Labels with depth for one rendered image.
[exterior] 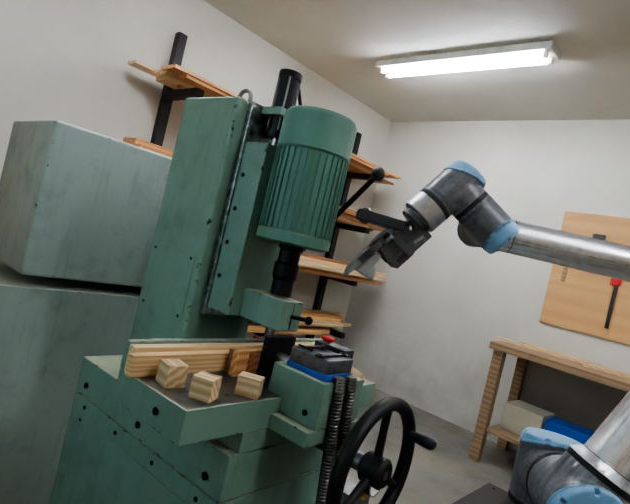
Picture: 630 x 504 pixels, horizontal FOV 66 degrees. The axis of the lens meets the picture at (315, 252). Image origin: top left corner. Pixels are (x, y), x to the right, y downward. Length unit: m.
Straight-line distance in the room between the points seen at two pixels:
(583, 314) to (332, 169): 3.30
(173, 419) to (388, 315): 4.13
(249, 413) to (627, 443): 0.80
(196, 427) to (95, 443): 0.49
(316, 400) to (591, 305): 3.41
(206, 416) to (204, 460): 0.16
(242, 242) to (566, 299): 3.36
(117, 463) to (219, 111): 0.85
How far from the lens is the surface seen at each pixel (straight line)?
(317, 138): 1.08
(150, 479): 1.15
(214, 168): 1.23
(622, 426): 1.28
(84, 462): 1.37
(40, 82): 3.28
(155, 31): 3.61
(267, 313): 1.13
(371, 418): 0.92
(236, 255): 1.17
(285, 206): 1.07
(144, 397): 0.93
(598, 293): 4.18
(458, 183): 1.13
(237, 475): 1.00
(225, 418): 0.91
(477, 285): 4.48
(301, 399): 0.96
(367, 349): 5.01
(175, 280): 1.27
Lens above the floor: 1.20
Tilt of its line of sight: level
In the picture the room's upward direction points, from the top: 13 degrees clockwise
